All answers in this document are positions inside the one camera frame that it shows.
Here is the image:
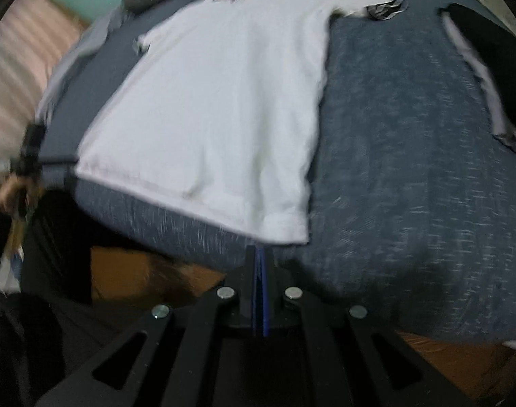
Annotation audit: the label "white polo shirt black collar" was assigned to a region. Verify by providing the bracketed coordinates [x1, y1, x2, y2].
[73, 0, 409, 247]

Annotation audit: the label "black garment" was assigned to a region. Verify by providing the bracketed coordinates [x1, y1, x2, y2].
[440, 2, 516, 157]

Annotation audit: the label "pink curtain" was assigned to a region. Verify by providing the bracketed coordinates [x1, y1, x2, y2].
[0, 0, 91, 157]

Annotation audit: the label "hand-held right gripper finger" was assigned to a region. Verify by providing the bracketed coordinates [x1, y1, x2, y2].
[35, 244, 259, 407]
[258, 246, 475, 407]

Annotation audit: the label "person's left hand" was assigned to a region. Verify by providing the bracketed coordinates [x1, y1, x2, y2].
[0, 174, 42, 218]

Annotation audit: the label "bed with blue patterned sheet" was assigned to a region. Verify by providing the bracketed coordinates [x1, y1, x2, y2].
[33, 0, 516, 346]

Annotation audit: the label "light grey blanket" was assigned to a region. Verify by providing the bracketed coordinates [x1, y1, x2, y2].
[35, 11, 127, 123]

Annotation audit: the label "wooden frame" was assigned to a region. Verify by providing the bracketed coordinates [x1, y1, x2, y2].
[41, 0, 93, 26]

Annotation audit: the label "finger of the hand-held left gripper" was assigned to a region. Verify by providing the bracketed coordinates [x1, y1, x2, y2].
[41, 155, 79, 170]

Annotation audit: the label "person's dark trousers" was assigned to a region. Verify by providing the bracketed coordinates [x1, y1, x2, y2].
[0, 191, 225, 407]

